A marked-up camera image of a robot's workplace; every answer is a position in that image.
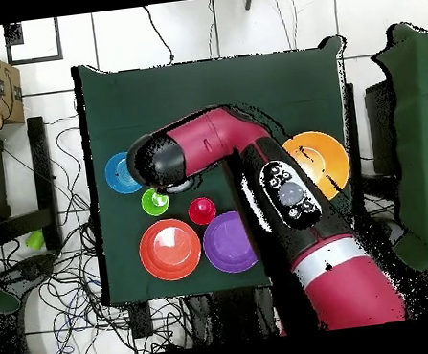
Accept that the red cup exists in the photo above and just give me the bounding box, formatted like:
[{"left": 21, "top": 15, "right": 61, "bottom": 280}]
[{"left": 186, "top": 195, "right": 218, "bottom": 228}]

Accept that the purple bowl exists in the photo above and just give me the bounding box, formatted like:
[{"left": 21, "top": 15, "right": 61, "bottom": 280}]
[{"left": 198, "top": 208, "right": 261, "bottom": 277}]

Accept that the dark green tablecloth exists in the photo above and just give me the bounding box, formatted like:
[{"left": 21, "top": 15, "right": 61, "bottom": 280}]
[{"left": 70, "top": 32, "right": 374, "bottom": 308}]

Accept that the orange bowl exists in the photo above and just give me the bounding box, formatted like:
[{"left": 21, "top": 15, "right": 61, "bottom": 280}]
[{"left": 135, "top": 214, "right": 206, "bottom": 285}]

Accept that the small blue bowl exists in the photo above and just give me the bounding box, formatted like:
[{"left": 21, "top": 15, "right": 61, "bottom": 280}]
[{"left": 102, "top": 150, "right": 144, "bottom": 197}]

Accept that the large yellow bowl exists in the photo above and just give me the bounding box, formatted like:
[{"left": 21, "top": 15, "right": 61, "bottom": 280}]
[{"left": 281, "top": 126, "right": 355, "bottom": 207}]

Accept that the black box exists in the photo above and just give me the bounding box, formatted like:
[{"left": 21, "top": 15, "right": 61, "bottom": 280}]
[{"left": 362, "top": 79, "right": 405, "bottom": 178}]

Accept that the light green plastic cup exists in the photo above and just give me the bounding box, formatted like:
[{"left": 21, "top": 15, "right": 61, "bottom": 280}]
[{"left": 23, "top": 229, "right": 46, "bottom": 252}]

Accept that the dark grey caster foot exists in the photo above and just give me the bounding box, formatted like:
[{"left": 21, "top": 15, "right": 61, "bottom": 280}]
[{"left": 0, "top": 254, "right": 59, "bottom": 299}]

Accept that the black cable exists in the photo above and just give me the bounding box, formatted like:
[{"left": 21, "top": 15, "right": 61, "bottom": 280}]
[{"left": 141, "top": 2, "right": 177, "bottom": 67}]

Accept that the black metal frame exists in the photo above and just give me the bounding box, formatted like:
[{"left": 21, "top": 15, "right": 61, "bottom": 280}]
[{"left": 0, "top": 115, "right": 61, "bottom": 247}]

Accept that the grey square frame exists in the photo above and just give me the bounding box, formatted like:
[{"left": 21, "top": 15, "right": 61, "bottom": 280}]
[{"left": 2, "top": 16, "right": 64, "bottom": 67}]

